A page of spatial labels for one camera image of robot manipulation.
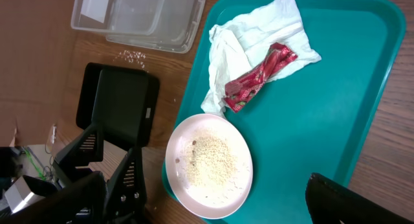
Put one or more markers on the white napkin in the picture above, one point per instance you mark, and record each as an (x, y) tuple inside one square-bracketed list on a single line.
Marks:
[(243, 42)]

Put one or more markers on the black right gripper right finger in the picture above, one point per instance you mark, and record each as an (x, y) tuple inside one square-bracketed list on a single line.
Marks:
[(329, 202)]

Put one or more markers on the black tray bin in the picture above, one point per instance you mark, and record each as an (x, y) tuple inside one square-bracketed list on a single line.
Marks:
[(121, 100)]

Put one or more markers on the red snack wrapper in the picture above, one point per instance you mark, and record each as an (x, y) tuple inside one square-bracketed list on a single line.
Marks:
[(240, 91)]

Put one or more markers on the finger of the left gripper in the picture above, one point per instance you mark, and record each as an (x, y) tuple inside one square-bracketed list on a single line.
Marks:
[(126, 190), (72, 162)]

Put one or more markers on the teal plastic tray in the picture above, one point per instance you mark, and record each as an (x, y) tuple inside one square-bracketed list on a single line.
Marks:
[(317, 119)]

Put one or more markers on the clear plastic bin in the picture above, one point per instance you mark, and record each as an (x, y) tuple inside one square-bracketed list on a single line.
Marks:
[(167, 25)]

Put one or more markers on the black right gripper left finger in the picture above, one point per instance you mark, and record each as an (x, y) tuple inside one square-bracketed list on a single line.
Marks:
[(81, 202)]

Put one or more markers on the spilled rice grains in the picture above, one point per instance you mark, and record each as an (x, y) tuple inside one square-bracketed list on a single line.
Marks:
[(132, 57)]

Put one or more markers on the pink plate with rice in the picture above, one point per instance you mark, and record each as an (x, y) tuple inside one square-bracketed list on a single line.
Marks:
[(208, 166)]

